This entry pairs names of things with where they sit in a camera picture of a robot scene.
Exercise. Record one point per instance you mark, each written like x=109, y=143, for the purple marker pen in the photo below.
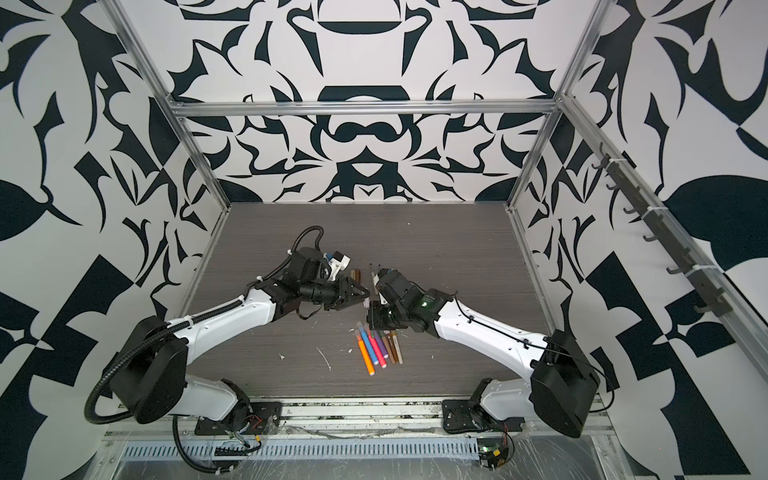
x=381, y=345

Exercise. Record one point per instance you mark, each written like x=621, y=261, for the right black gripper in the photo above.
x=374, y=316

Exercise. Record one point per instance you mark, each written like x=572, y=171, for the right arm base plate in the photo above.
x=468, y=416

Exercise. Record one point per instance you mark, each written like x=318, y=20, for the aluminium front rail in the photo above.
x=355, y=417

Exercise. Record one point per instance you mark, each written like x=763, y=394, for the tan brown marker pen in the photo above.
x=373, y=274

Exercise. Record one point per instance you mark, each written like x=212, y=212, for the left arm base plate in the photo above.
x=254, y=419

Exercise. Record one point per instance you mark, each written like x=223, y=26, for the blue marker pen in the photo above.
x=368, y=344

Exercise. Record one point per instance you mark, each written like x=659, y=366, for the red pink marker pen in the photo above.
x=377, y=350

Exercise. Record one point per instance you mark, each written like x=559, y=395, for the orange marker pen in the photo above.
x=365, y=356

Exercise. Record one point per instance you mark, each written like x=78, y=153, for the small green circuit board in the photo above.
x=493, y=454

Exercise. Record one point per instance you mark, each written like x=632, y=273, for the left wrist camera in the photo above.
x=337, y=262

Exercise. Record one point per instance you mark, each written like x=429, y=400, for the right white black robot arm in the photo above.
x=558, y=380

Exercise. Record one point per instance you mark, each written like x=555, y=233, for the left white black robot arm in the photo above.
x=148, y=379

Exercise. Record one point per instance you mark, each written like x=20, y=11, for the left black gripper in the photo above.
x=345, y=292

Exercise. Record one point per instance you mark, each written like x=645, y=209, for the white slotted cable duct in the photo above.
x=339, y=449

